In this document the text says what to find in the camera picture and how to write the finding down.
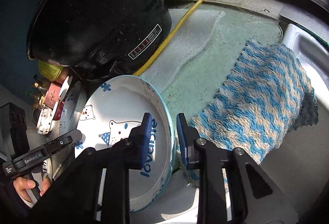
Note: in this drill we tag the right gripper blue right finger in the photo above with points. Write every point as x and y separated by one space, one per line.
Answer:
187 135

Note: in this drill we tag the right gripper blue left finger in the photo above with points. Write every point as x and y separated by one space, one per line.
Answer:
140 137

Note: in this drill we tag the lovable bear plate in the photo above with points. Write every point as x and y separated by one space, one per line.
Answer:
109 115

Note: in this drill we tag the red bowl front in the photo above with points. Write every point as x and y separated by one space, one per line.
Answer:
58 112

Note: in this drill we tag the person's left hand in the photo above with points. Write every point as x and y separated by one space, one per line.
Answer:
21 186

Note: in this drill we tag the white bear pattern bowl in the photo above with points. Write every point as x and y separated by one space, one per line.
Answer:
45 119

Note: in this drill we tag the gold cap oil bottle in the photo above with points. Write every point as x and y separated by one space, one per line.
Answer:
37 91

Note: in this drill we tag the pink floral bowl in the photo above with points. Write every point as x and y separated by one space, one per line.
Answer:
57 93

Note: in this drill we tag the blue white knitted cloth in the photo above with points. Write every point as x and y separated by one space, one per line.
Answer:
265 96

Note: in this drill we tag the black cap sauce bottle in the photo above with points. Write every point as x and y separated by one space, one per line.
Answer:
40 81

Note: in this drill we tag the yellow mesh food cover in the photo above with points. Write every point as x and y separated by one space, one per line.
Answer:
49 71

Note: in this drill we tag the black electric cooker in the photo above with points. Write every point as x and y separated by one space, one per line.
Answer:
98 38

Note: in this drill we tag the steel sink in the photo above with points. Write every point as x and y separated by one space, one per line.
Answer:
312 56

